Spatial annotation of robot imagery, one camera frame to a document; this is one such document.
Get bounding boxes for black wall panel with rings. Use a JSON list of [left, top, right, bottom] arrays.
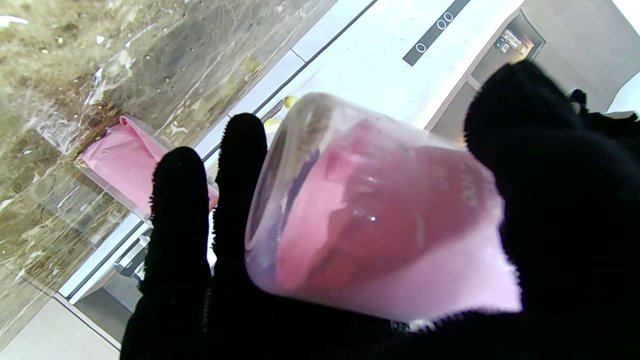
[[402, 0, 472, 67]]

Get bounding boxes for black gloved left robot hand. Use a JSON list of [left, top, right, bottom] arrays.
[[567, 88, 640, 151]]

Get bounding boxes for pink measuring cup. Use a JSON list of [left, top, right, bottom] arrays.
[[245, 92, 522, 323]]

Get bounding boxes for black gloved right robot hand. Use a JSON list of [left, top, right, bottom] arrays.
[[120, 60, 640, 360]]

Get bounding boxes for pink container with white lid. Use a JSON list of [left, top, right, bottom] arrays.
[[74, 115, 220, 223]]

